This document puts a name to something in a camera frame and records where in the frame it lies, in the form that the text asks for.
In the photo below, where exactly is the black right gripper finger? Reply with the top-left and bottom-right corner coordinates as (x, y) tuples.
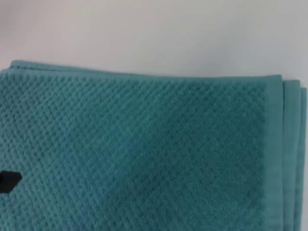
(0, 170), (23, 193)

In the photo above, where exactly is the teal waffle-weave towel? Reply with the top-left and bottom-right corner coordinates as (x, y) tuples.
(0, 60), (308, 231)

